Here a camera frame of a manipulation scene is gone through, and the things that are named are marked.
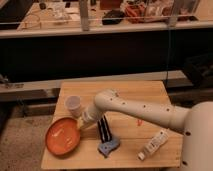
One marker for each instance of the tan pointed end tool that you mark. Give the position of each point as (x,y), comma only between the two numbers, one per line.
(81,124)

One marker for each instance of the orange ceramic bowl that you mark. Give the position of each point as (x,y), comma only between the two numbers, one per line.
(62,136)

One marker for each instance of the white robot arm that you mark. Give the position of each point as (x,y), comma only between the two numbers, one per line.
(195,124)

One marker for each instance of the translucent plastic cup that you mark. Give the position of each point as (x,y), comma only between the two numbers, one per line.
(73,105)

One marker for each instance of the small orange object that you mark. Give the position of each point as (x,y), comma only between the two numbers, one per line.
(139,122)

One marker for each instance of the white tube bottle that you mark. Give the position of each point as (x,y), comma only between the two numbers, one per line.
(153,145)

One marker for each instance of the black bag on counter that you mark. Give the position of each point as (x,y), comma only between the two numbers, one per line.
(113,17)

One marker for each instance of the red orange item on counter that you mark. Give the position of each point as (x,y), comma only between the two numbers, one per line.
(135,13)

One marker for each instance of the dark crate at right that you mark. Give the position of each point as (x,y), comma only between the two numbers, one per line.
(199,70)

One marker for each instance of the grey metal post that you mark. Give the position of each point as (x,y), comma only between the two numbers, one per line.
(83,8)

